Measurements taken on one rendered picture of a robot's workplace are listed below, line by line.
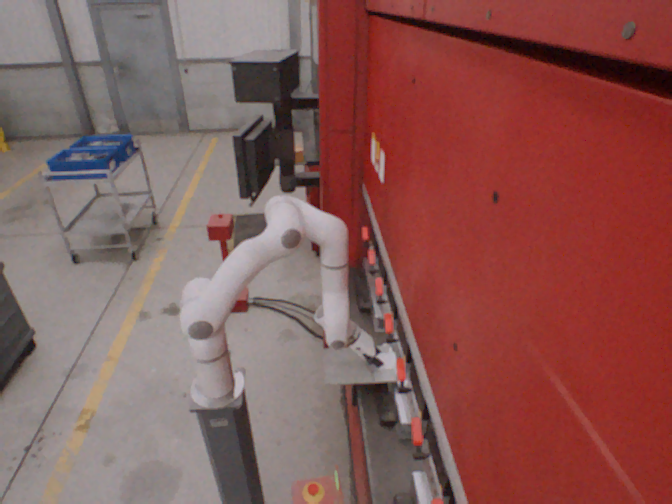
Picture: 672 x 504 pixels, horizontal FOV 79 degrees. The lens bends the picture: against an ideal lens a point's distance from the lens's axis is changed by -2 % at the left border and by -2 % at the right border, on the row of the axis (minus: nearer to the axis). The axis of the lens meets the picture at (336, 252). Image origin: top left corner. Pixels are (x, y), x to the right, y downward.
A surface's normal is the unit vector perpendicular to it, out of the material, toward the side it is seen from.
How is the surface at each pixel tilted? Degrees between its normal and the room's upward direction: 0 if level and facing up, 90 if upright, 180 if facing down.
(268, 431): 0
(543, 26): 90
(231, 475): 90
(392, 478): 0
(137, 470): 0
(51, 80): 90
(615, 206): 90
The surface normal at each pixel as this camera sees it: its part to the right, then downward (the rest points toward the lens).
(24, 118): 0.11, 0.52
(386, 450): 0.00, -0.85
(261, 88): -0.11, 0.52
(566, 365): -1.00, 0.04
